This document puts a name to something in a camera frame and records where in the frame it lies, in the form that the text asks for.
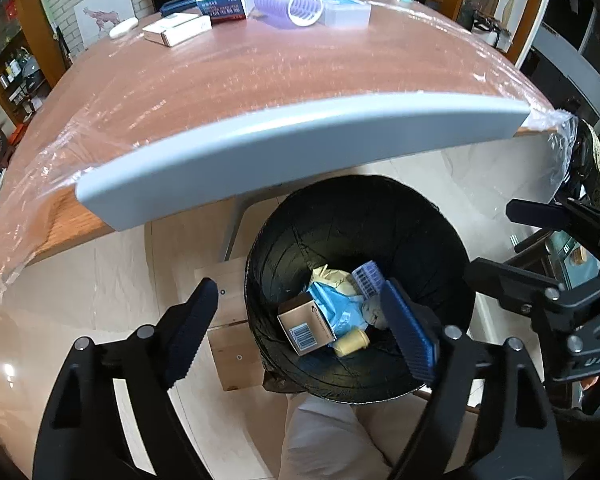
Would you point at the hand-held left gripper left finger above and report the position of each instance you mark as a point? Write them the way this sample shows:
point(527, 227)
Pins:
point(190, 335)

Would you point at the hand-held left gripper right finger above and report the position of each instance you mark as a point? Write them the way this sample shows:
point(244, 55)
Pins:
point(410, 335)

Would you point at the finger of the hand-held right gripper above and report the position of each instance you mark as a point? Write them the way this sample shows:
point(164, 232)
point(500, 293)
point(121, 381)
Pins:
point(510, 280)
point(545, 213)

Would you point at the grey wad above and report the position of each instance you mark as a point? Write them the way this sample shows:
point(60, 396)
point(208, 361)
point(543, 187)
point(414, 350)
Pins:
point(375, 312)

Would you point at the yellow small cup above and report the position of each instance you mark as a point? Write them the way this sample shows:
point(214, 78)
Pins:
point(352, 342)

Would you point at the blue barcoded packet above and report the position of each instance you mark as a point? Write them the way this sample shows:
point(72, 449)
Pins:
point(367, 277)

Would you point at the blue plastic bag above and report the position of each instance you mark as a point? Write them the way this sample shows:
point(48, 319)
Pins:
point(340, 310)

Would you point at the cream glove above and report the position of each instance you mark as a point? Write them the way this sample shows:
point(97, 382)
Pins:
point(330, 277)

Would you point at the tan cardboard box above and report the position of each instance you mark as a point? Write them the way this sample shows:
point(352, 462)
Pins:
point(305, 320)

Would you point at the black trash bin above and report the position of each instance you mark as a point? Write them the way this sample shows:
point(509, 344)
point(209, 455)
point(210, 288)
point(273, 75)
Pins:
point(355, 225)

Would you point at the dark patterned chair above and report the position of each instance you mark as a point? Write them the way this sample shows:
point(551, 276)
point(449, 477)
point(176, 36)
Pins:
point(595, 160)

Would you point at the person's light trouser leg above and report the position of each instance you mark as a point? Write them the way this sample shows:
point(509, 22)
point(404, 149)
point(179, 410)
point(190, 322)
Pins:
point(325, 440)

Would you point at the white small appliance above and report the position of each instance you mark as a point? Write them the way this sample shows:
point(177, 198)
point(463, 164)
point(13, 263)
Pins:
point(487, 27)

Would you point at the blue white flat pack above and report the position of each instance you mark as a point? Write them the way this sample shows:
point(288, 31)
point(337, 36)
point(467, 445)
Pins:
point(347, 10)

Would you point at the white small box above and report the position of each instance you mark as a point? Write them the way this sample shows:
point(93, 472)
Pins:
point(177, 30)

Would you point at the white oval case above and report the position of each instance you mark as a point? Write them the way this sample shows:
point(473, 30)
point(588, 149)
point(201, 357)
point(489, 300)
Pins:
point(123, 27)

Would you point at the wooden display cabinet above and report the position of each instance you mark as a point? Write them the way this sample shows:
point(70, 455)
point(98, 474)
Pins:
point(20, 60)

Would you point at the blue electronic device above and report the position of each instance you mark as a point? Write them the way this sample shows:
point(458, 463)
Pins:
point(177, 4)

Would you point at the giraffe drawing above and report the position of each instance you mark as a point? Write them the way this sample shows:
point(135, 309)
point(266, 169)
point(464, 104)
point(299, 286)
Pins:
point(102, 15)

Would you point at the white blue medicine box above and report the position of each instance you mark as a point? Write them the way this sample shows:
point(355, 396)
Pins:
point(227, 2)

